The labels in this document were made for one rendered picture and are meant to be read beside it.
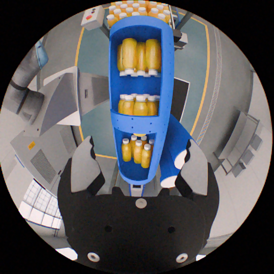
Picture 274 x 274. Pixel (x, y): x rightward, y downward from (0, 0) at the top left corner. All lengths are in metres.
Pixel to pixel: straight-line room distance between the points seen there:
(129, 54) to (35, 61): 0.35
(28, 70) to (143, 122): 0.45
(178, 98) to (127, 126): 1.25
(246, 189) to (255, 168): 0.64
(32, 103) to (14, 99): 0.09
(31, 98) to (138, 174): 0.76
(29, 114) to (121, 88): 0.47
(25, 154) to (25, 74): 1.35
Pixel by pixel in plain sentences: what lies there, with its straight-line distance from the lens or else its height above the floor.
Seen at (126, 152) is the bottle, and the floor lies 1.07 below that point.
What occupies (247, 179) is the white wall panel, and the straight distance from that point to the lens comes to 3.46.
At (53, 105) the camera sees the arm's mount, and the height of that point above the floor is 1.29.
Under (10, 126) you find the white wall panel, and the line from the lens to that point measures 2.79.
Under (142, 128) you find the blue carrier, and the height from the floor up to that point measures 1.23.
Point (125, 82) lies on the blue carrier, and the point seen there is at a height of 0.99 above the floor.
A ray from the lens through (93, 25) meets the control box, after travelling 0.72.
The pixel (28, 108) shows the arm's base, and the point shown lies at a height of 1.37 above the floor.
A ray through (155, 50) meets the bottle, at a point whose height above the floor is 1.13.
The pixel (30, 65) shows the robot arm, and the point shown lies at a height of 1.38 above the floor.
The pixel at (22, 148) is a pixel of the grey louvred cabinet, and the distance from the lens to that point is 1.59.
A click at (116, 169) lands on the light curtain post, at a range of 1.38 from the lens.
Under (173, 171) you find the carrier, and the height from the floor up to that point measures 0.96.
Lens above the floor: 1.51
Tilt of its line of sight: 57 degrees down
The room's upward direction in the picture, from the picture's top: 174 degrees counter-clockwise
